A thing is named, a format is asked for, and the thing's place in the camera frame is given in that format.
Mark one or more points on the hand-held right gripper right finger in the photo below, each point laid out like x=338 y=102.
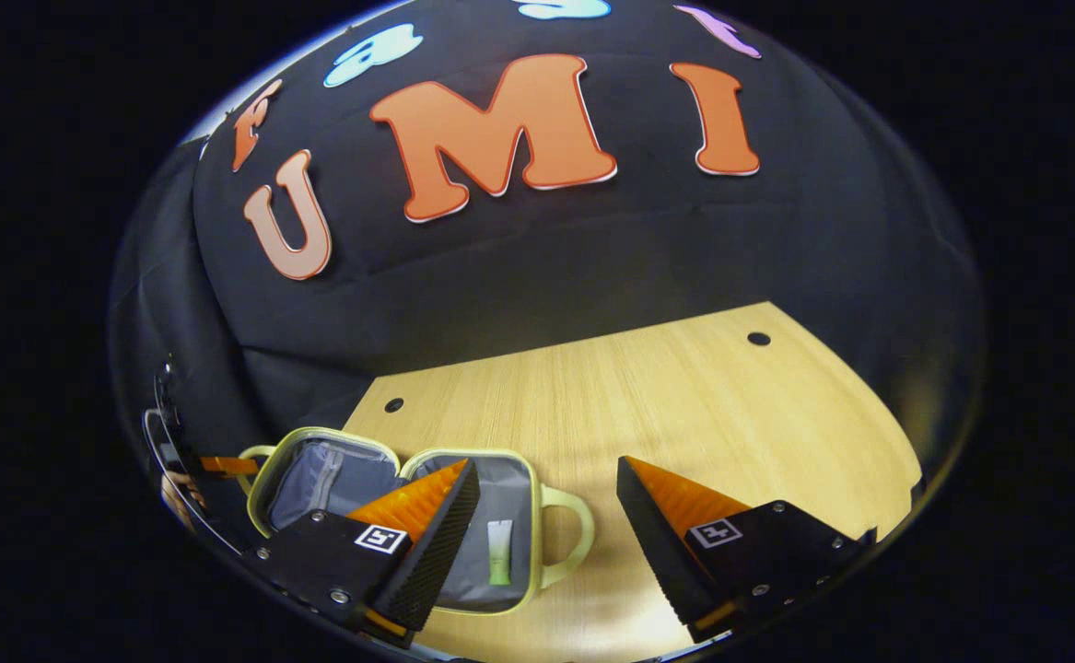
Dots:
x=652 y=552

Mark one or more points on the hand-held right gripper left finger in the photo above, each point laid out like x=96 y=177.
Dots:
x=436 y=552

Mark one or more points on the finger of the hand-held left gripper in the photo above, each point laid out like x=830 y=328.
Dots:
x=228 y=466

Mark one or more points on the pale yellow small suitcase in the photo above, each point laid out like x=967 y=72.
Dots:
x=334 y=479

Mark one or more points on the pale green cream tube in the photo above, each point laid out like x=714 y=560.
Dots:
x=498 y=552

